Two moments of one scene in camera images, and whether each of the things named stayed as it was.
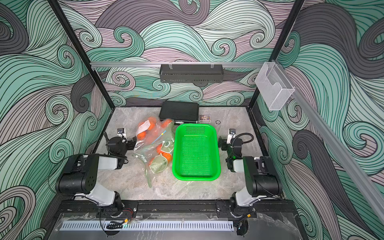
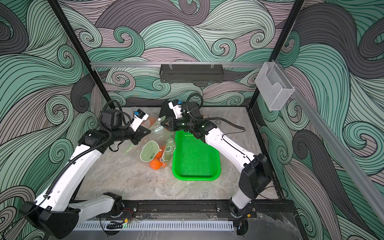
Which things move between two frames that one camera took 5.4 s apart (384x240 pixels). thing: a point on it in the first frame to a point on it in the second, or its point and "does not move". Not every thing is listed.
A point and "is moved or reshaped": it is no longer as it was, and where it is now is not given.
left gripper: x=130 y=143 to x=137 y=136
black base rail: x=219 y=208 does not move
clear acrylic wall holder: x=273 y=85 does not move
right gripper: x=224 y=143 to x=176 y=124
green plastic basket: x=196 y=153 does not move
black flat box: x=186 y=111 does not move
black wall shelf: x=198 y=73 does not move
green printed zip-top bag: x=156 y=156 is moved or reshaped
